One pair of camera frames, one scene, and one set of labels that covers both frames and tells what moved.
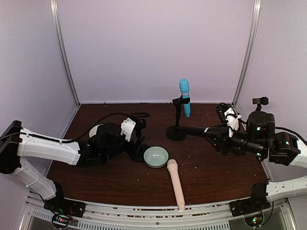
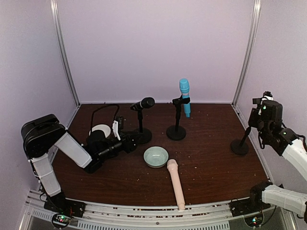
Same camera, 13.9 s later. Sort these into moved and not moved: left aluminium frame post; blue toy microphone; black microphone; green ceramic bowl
Moved: black microphone
Not moved: left aluminium frame post; green ceramic bowl; blue toy microphone
